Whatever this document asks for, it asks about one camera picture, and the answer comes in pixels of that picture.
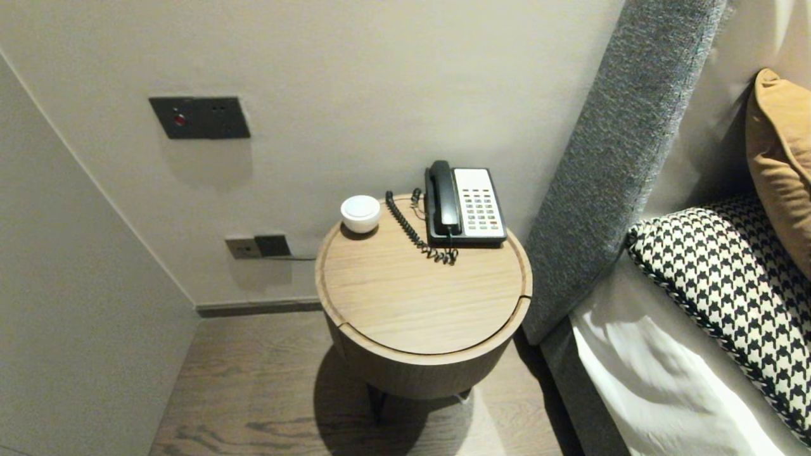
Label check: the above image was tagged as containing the black telephone handset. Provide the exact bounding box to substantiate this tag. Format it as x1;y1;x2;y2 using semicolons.
426;160;463;236

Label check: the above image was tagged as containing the round wooden nightstand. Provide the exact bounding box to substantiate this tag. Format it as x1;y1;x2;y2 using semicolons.
315;193;533;425

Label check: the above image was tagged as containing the black white desk telephone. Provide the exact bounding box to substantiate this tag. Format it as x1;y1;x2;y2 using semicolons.
423;168;508;248

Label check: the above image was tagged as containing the wooden baseboard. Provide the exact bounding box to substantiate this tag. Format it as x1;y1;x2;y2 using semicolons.
195;299;324;318

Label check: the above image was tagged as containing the grey fabric headboard panel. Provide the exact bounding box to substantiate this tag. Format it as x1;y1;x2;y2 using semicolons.
521;0;728;346

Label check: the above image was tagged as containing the grey fabric bed base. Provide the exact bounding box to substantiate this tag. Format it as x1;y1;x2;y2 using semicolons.
539;317;628;456

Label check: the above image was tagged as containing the white bed sheet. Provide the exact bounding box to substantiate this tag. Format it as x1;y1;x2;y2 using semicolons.
569;252;811;456

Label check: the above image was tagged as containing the black white houndstooth pillow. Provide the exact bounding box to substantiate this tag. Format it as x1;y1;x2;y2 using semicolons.
626;195;811;445

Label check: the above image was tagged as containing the beige padded headboard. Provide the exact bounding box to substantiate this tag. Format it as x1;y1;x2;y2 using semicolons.
640;0;811;222

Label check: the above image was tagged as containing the mustard yellow pillow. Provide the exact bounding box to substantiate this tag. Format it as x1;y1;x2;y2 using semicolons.
746;68;811;279

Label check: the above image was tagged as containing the black coiled telephone cord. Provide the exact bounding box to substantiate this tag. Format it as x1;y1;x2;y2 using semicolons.
385;189;460;265

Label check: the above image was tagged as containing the grey and black wall outlet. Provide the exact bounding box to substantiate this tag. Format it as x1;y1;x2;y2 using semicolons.
224;234;292;260

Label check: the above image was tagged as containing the dark wall socket panel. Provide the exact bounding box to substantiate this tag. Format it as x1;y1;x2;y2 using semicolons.
149;96;251;140

